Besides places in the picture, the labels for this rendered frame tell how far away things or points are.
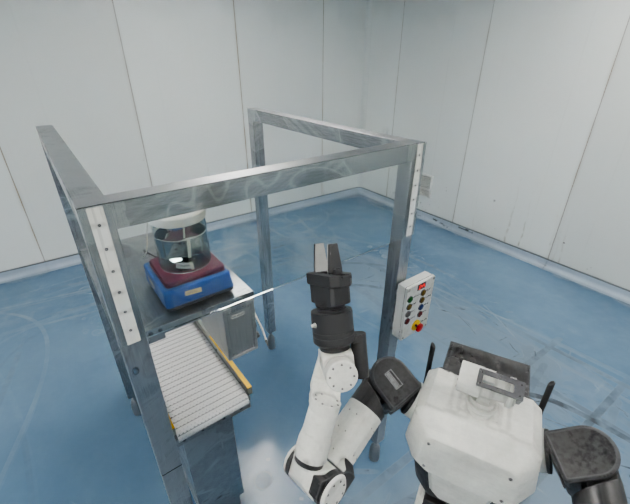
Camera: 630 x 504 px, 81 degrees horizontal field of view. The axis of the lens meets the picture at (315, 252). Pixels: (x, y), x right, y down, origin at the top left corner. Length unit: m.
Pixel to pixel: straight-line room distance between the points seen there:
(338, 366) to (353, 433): 0.23
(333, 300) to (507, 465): 0.48
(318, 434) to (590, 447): 0.54
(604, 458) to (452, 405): 0.28
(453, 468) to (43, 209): 4.20
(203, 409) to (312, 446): 0.64
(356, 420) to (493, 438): 0.29
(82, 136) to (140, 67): 0.88
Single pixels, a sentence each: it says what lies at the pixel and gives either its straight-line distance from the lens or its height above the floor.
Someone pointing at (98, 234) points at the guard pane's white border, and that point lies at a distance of 0.85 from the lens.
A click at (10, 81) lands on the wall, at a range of 4.33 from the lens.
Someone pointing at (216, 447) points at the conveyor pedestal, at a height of 0.58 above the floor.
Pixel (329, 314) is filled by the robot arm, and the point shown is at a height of 1.52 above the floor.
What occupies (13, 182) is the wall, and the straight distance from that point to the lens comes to 4.46.
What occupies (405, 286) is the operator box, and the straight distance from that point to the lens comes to 1.49.
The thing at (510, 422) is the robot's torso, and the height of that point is 1.28.
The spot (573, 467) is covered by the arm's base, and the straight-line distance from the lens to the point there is 0.98.
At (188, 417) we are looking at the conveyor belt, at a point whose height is 0.91.
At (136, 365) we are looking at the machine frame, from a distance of 1.04.
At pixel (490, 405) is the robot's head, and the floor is 1.32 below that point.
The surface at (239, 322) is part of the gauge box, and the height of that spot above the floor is 1.25.
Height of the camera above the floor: 1.97
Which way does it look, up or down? 28 degrees down
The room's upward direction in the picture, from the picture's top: straight up
